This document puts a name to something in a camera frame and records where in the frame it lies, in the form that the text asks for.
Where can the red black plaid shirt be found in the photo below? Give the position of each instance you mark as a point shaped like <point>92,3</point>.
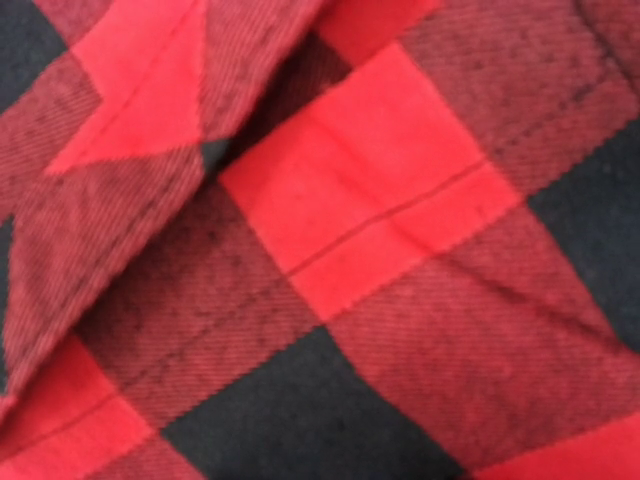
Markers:
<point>319,239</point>

